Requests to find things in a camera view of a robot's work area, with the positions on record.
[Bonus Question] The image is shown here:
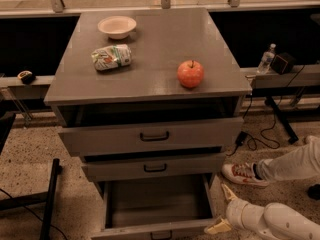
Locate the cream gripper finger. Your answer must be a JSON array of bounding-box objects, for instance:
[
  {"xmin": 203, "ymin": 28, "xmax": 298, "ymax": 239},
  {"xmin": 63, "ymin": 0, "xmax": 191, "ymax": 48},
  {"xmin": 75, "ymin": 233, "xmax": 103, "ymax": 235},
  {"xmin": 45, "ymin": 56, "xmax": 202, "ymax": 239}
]
[
  {"xmin": 221, "ymin": 183, "xmax": 237, "ymax": 202},
  {"xmin": 204, "ymin": 217, "xmax": 232, "ymax": 235}
]

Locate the grey bottom drawer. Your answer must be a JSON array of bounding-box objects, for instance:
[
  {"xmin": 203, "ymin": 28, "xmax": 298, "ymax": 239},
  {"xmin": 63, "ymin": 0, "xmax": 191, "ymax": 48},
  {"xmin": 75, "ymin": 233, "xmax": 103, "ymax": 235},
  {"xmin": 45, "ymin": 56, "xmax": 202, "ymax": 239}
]
[{"xmin": 91, "ymin": 174, "xmax": 217, "ymax": 240}]

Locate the grey drawer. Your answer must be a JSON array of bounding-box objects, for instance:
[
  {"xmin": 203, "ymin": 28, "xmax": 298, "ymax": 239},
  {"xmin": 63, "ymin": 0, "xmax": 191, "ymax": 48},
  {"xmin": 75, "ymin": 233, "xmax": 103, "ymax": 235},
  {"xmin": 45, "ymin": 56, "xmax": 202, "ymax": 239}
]
[
  {"xmin": 91, "ymin": 174, "xmax": 217, "ymax": 240},
  {"xmin": 82, "ymin": 153, "xmax": 225, "ymax": 182},
  {"xmin": 59, "ymin": 117, "xmax": 243, "ymax": 156}
]

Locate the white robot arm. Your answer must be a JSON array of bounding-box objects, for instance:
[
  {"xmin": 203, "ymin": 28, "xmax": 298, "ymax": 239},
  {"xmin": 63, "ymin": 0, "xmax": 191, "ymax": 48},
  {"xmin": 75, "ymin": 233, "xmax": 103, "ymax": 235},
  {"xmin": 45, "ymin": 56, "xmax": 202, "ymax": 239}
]
[{"xmin": 204, "ymin": 183, "xmax": 320, "ymax": 240}]

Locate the grey middle drawer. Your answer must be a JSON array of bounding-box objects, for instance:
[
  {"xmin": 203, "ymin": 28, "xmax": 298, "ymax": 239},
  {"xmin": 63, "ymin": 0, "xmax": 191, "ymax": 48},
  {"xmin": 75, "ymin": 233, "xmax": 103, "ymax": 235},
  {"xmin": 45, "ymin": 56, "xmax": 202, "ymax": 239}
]
[{"xmin": 82, "ymin": 153, "xmax": 225, "ymax": 182}]

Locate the grey top drawer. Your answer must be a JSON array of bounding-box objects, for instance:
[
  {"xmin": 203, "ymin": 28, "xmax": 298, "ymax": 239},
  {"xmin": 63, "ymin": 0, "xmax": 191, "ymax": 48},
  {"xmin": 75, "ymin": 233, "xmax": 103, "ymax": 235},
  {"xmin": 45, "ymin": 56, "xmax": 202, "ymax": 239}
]
[{"xmin": 59, "ymin": 117, "xmax": 243, "ymax": 156}]

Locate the grey drawer cabinet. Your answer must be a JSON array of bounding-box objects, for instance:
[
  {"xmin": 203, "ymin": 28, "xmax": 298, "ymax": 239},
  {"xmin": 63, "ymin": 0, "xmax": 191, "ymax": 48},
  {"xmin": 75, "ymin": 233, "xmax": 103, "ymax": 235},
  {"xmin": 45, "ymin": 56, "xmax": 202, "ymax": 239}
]
[{"xmin": 43, "ymin": 7, "xmax": 253, "ymax": 192}]

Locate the red white sneaker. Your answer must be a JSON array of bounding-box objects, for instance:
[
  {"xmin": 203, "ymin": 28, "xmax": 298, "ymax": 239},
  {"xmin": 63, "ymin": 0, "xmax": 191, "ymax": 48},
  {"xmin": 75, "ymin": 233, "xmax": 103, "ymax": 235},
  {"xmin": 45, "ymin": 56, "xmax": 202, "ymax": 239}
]
[
  {"xmin": 304, "ymin": 135, "xmax": 320, "ymax": 144},
  {"xmin": 221, "ymin": 163, "xmax": 269, "ymax": 187}
]

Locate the light trouser leg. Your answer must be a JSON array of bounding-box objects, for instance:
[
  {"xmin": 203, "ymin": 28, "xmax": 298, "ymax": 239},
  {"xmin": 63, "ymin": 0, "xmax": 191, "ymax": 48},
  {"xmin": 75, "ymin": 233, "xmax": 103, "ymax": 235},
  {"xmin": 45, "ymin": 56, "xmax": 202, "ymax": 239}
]
[{"xmin": 256, "ymin": 140, "xmax": 320, "ymax": 183}]

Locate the red apple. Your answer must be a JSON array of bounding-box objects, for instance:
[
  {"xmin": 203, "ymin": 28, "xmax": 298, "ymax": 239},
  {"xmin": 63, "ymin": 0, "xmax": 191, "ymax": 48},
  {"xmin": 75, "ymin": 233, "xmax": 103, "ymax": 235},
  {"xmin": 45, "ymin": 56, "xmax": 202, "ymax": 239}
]
[{"xmin": 177, "ymin": 60, "xmax": 204, "ymax": 88}]

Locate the grey bench right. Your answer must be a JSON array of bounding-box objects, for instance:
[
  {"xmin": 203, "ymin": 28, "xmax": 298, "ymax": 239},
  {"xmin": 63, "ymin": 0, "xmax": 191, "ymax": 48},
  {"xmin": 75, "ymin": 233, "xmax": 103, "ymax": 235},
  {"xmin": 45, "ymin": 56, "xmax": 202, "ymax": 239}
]
[{"xmin": 240, "ymin": 64, "xmax": 320, "ymax": 89}]

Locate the small black box speaker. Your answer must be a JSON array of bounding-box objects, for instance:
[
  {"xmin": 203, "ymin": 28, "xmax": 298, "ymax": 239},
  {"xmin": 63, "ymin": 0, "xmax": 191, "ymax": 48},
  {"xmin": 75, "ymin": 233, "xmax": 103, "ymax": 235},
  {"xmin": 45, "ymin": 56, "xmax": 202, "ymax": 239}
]
[{"xmin": 271, "ymin": 52, "xmax": 296, "ymax": 75}]

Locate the clear plastic water bottle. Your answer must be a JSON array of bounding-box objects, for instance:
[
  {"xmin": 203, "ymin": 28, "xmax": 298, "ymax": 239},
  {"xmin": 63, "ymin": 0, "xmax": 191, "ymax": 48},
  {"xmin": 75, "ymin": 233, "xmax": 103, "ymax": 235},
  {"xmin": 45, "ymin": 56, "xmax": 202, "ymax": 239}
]
[{"xmin": 257, "ymin": 44, "xmax": 276, "ymax": 74}]

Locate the black metal stand left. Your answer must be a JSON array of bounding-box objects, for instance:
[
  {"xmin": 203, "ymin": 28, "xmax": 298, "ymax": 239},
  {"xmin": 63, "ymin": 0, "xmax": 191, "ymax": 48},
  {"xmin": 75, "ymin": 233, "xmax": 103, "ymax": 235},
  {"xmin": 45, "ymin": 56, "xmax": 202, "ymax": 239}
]
[{"xmin": 0, "ymin": 157, "xmax": 63, "ymax": 240}]

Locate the crushed green white can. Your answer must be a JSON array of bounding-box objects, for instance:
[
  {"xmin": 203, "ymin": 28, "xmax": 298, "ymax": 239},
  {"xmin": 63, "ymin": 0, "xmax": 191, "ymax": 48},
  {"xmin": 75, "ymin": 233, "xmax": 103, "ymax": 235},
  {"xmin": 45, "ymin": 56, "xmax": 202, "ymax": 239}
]
[{"xmin": 91, "ymin": 44, "xmax": 132, "ymax": 71}]

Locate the white bowl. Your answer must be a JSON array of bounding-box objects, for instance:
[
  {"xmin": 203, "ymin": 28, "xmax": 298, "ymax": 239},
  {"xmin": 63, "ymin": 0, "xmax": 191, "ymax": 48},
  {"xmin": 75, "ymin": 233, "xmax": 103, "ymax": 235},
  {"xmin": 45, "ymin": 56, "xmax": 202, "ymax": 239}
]
[{"xmin": 97, "ymin": 16, "xmax": 137, "ymax": 40}]

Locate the yellow black tape measure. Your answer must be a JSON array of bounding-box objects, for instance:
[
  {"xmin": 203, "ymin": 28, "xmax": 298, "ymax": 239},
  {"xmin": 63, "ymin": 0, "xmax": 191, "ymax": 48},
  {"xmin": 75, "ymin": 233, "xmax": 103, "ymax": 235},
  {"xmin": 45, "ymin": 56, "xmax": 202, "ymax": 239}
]
[{"xmin": 17, "ymin": 70, "xmax": 36, "ymax": 84}]

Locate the metal window frame rail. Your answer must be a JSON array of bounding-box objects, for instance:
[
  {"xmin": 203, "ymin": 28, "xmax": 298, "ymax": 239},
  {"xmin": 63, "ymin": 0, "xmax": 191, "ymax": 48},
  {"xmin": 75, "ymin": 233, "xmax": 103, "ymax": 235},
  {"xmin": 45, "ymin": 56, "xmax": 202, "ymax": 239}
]
[{"xmin": 0, "ymin": 0, "xmax": 320, "ymax": 19}]

